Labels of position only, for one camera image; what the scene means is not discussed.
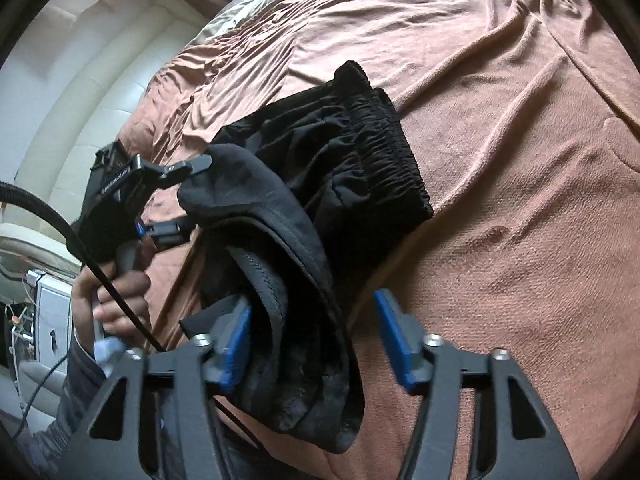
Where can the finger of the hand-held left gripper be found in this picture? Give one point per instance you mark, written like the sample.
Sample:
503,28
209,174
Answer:
167,232
187,167

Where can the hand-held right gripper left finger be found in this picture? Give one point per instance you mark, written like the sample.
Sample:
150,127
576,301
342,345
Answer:
235,350

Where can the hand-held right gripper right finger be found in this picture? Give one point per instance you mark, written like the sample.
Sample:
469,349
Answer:
395,345

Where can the black pants with elastic waistband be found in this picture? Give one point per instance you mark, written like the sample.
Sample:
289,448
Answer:
310,185

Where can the person's left forearm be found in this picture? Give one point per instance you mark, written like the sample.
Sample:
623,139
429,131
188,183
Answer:
75,400

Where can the person's left hand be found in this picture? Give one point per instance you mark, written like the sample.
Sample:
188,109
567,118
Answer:
112,320

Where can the white nightstand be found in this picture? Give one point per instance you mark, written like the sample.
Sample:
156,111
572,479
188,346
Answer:
50,305

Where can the cream padded headboard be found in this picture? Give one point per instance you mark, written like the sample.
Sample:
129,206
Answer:
100,85

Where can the white cloth wad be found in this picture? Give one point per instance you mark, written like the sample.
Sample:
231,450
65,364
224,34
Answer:
110,355

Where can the grey white duvet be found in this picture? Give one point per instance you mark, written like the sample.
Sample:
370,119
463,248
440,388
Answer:
235,15

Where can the brown blanket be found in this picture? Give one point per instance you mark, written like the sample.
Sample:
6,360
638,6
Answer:
500,160

